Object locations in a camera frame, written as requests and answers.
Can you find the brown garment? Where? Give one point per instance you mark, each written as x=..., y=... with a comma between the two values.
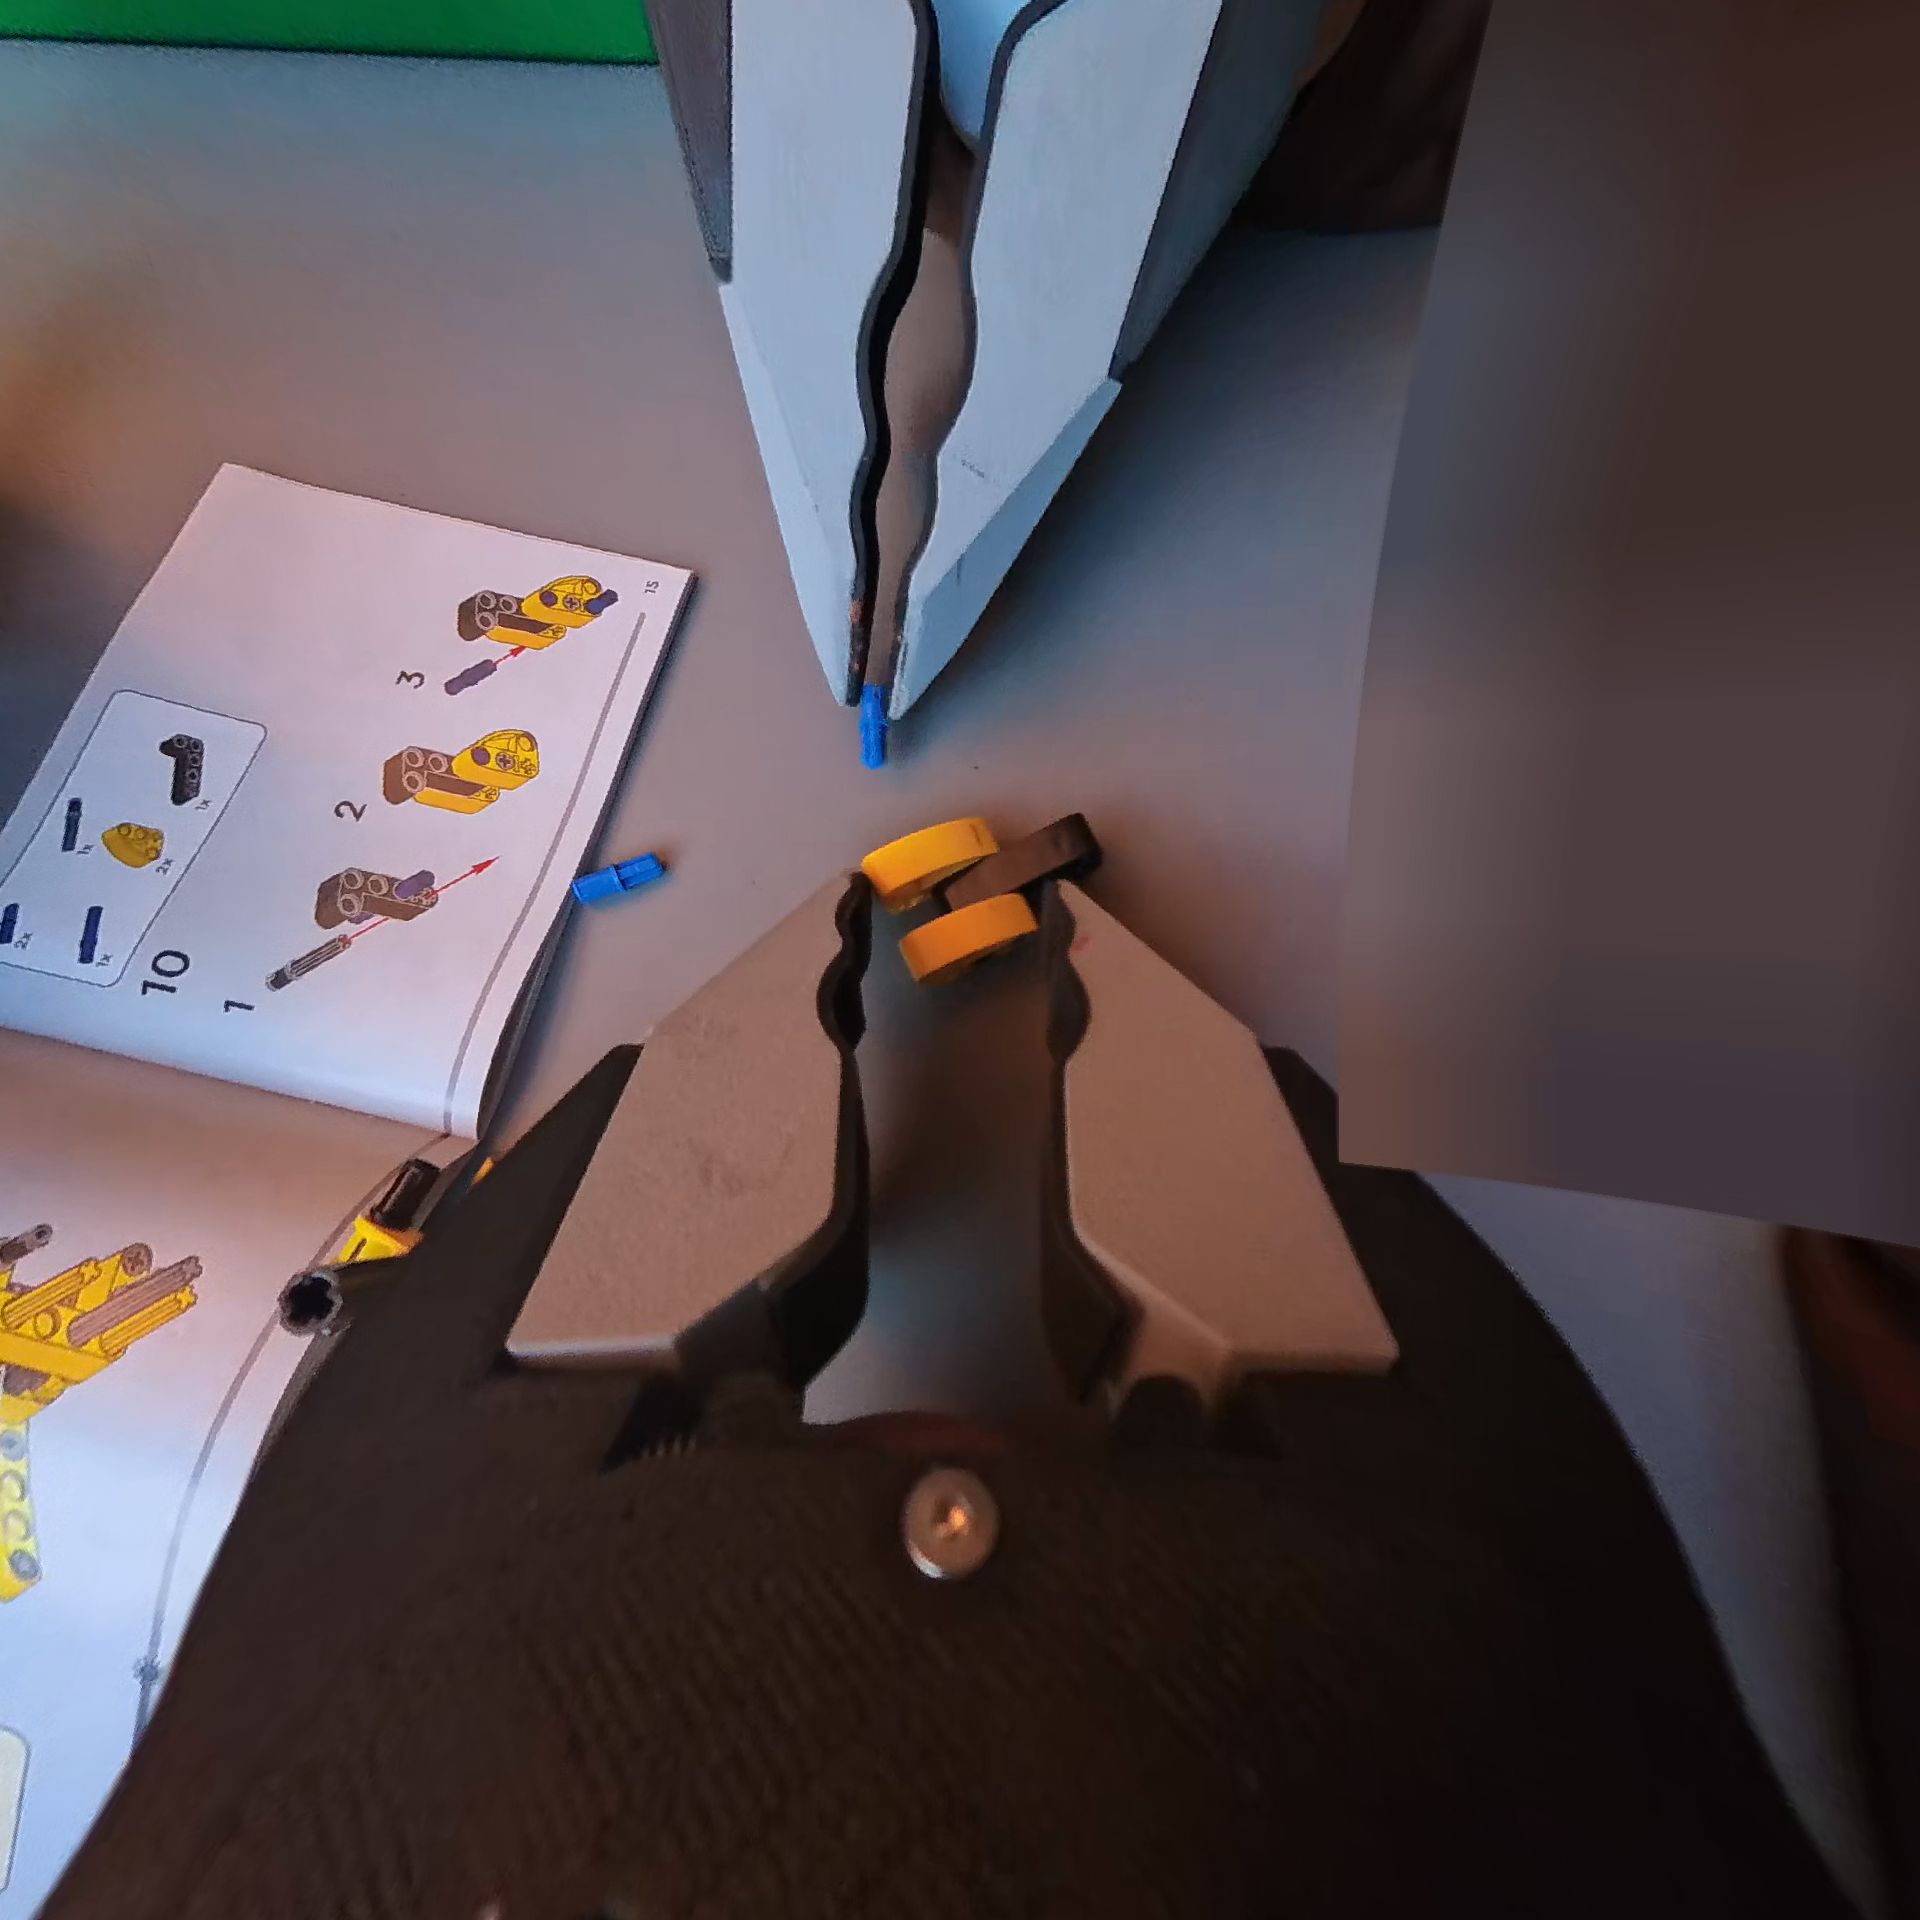
x=1875, y=1425

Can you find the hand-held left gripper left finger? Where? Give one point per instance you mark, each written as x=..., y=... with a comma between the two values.
x=691, y=1185

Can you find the lego instruction booklet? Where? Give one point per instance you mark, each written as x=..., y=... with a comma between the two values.
x=301, y=629

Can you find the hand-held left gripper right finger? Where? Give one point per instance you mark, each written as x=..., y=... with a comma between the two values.
x=1214, y=1200

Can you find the blue lego pin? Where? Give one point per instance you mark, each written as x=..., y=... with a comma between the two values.
x=873, y=735
x=615, y=881

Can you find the yellow lego beam with axle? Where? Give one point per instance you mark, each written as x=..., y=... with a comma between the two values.
x=376, y=1240

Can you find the yellow and black lego assembly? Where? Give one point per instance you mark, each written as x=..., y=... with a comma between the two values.
x=932, y=857

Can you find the green board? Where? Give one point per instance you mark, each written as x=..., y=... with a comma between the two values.
x=301, y=28

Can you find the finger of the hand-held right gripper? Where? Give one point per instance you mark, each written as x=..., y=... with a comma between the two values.
x=820, y=299
x=1049, y=299

